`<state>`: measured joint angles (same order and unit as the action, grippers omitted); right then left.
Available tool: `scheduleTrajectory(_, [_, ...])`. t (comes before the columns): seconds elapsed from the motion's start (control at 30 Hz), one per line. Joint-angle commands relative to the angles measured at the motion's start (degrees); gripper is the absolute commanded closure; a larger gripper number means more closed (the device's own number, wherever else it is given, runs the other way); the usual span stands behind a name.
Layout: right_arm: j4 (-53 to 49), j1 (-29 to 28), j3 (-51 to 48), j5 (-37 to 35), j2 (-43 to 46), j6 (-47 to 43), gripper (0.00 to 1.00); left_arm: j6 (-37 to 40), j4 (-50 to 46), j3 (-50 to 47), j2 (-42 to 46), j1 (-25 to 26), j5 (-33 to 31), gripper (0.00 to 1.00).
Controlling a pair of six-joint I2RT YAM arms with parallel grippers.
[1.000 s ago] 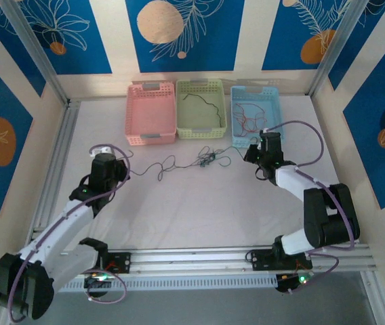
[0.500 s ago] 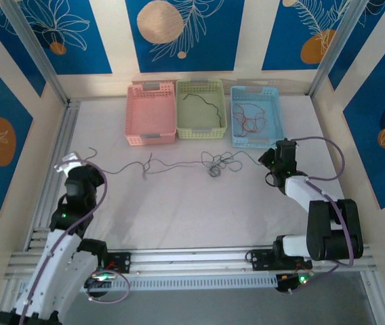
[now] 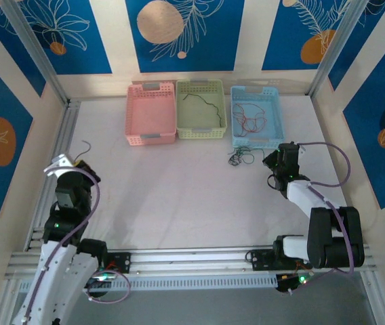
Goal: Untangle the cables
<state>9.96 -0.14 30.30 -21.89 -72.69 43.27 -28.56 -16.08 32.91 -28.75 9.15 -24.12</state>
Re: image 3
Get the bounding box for green cable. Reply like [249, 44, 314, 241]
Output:
[227, 146, 256, 167]

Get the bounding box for red thin cable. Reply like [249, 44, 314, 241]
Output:
[231, 102, 269, 134]

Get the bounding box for thin black cable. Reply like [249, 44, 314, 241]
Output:
[182, 93, 224, 127]

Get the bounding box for blue perforated plastic basket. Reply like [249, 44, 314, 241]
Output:
[229, 85, 286, 150]

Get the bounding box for controller board with green light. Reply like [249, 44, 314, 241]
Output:
[275, 270, 316, 295]
[83, 269, 117, 299]

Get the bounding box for pink perforated plastic basket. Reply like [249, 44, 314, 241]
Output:
[124, 81, 178, 148]

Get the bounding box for green perforated plastic basket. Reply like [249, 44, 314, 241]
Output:
[174, 79, 228, 141]

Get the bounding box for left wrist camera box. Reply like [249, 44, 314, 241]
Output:
[43, 153, 76, 178]

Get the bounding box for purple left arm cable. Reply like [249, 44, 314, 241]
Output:
[19, 167, 132, 325]

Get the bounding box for aluminium frame rail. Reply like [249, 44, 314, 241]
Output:
[24, 99, 80, 253]
[359, 270, 385, 325]
[0, 270, 22, 325]

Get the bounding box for aluminium frame post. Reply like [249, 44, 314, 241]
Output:
[0, 0, 71, 104]
[308, 0, 385, 98]

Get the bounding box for long aluminium base rail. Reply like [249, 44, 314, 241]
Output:
[7, 248, 375, 277]

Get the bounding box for white slotted cable duct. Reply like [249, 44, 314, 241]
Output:
[18, 274, 280, 293]

